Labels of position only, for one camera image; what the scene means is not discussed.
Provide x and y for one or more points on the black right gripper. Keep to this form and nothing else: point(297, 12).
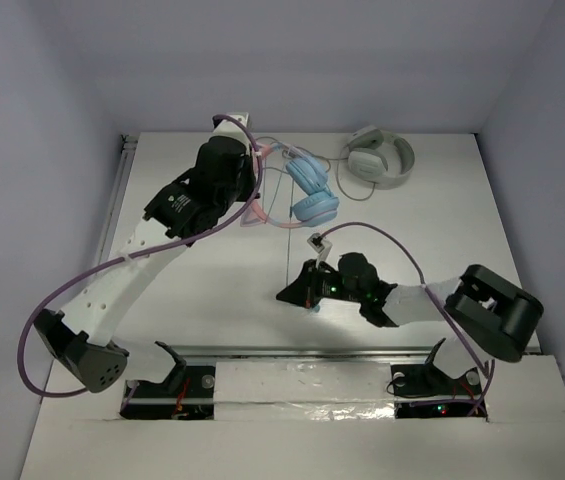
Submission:
point(305, 290)

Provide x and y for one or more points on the pink blue cat-ear headphones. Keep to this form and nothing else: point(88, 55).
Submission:
point(320, 205)

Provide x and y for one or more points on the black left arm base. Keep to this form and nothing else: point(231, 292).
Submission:
point(186, 393)

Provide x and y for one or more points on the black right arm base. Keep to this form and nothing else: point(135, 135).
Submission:
point(423, 391)

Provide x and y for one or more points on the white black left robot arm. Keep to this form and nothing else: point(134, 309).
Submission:
point(195, 205)

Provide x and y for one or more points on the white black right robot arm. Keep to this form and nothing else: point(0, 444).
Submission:
point(490, 317)

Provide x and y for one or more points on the white grey headphones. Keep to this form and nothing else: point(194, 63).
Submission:
point(380, 157)

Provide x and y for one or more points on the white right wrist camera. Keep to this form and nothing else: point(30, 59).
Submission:
point(321, 246)

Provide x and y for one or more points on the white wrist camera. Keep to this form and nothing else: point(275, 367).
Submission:
point(321, 246)
point(232, 125)

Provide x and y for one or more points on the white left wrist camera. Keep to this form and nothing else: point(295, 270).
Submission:
point(232, 125)

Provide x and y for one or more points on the aluminium front rail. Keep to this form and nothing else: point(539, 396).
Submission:
point(261, 351)

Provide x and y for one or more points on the aluminium table edge rail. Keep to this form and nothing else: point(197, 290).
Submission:
point(128, 147)

